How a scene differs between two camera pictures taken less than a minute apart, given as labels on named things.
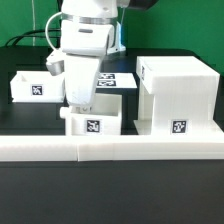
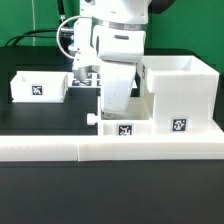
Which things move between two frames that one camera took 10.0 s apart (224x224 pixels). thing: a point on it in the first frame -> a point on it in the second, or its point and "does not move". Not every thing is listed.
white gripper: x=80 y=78 -> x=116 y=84
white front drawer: x=105 y=117 -> x=137 y=120
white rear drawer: x=38 y=87 does not move
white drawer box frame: x=177 y=96 does not move
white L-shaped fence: x=111 y=148 does not move
